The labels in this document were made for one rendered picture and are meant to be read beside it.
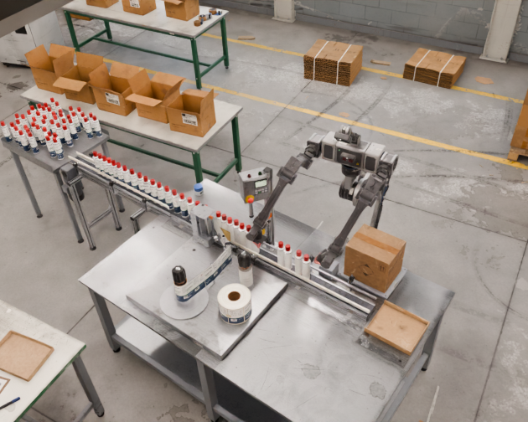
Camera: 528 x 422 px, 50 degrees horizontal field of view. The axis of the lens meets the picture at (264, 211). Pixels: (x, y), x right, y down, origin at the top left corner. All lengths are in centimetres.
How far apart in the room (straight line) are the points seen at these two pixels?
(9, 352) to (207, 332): 121
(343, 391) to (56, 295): 278
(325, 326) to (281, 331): 27
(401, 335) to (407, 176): 276
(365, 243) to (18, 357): 222
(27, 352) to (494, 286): 358
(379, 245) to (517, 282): 186
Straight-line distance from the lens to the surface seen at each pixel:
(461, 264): 518
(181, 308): 358
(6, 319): 401
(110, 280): 393
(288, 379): 330
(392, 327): 355
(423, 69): 757
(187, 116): 511
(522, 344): 477
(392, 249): 358
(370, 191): 317
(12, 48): 870
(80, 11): 820
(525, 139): 638
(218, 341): 341
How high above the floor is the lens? 364
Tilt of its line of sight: 42 degrees down
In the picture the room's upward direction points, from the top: 3 degrees counter-clockwise
